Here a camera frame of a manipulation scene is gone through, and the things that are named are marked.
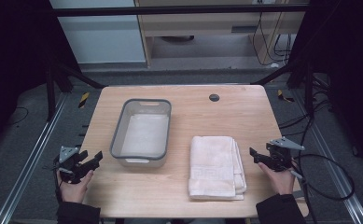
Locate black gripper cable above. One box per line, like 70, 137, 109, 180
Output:
51, 160, 63, 204
289, 153, 356, 224

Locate black floor cables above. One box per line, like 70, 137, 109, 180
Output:
277, 74, 337, 138

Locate thin black floor cable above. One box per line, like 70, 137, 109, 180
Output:
7, 105, 30, 126

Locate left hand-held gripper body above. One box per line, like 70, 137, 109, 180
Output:
53, 145, 91, 185

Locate yellow-black tape strip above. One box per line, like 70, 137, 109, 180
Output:
276, 89, 296, 104
77, 91, 91, 109

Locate black horizontal frame bar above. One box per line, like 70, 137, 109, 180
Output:
49, 3, 312, 19

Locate person's right hand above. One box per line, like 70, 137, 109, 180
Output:
257, 161, 297, 197

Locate grey-rimmed white plastic basin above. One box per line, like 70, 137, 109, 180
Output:
109, 98, 173, 169

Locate white cabinet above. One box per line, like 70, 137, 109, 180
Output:
49, 0, 147, 65

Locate metal floor rail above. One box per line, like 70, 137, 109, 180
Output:
0, 92, 69, 224
294, 89, 363, 224

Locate hanging black desk cables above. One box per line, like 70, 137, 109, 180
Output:
251, 11, 296, 67

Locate dark curtain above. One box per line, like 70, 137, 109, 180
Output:
0, 0, 79, 153
289, 0, 363, 174

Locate light wooden desk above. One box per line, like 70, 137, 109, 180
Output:
133, 0, 312, 68

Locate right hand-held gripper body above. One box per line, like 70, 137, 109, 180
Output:
269, 136, 306, 173

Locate black metal stand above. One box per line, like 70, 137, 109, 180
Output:
44, 57, 106, 123
249, 57, 316, 119

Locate white towel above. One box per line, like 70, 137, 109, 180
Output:
187, 134, 248, 202

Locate person's left hand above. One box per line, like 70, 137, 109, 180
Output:
56, 169, 95, 204

